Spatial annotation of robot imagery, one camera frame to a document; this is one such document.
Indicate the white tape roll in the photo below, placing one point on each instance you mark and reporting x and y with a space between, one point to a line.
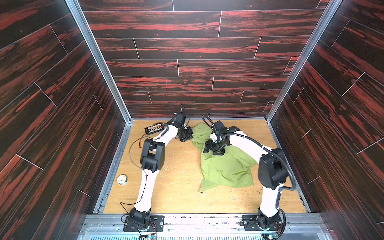
122 179

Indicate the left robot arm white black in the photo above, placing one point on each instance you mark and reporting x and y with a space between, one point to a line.
152 160

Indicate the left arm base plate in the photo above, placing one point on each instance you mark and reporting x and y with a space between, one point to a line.
152 223

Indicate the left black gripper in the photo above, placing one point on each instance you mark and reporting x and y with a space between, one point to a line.
185 133

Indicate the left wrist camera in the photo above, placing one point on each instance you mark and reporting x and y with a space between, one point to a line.
179 120

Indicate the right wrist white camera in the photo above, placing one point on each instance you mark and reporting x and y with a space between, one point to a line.
219 130

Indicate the green jacket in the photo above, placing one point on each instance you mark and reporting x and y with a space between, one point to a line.
233 169

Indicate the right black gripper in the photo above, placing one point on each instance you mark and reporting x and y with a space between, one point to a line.
214 147

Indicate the black battery pack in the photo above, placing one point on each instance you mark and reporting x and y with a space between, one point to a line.
155 128

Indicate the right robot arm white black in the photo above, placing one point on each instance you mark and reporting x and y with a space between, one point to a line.
273 172

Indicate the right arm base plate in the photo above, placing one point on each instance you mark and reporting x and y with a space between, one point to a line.
262 223

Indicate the aluminium front rail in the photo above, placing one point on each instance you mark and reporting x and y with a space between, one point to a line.
201 227

